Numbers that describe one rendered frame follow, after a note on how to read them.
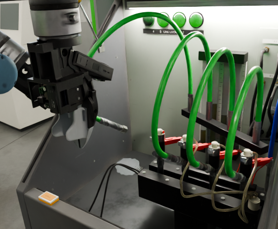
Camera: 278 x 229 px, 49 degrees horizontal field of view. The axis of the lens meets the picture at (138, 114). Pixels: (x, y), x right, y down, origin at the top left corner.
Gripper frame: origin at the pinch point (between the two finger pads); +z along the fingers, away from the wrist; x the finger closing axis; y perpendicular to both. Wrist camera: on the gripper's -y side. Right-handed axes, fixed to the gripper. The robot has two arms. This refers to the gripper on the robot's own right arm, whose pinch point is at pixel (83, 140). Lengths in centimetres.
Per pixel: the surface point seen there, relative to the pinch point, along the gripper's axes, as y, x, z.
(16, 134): -140, -259, 122
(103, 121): -19.1, -11.6, 5.8
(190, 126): -14.2, 16.1, -0.7
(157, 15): -36.8, -4.5, -19.8
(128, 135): -55, -31, 31
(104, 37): -21.6, -10.8, -15.9
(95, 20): -253, -223, 6
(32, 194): -4.1, -28.2, 26.6
